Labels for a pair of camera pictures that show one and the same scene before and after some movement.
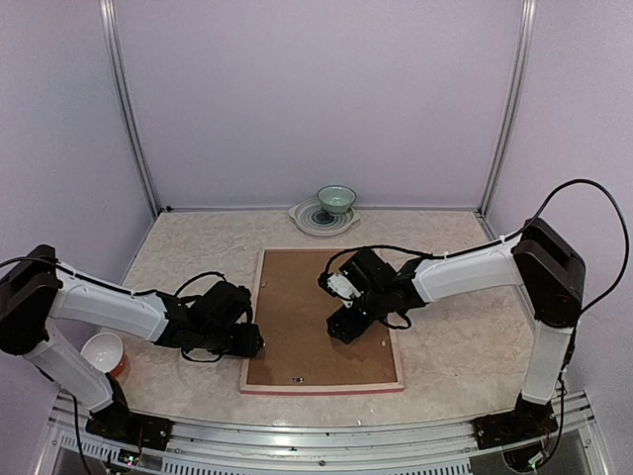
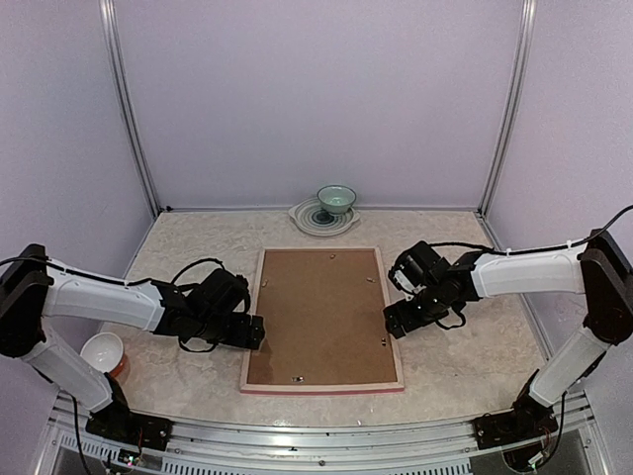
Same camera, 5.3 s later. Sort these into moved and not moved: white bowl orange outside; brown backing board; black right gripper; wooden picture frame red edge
Moved: black right gripper
Not moved: white bowl orange outside; brown backing board; wooden picture frame red edge
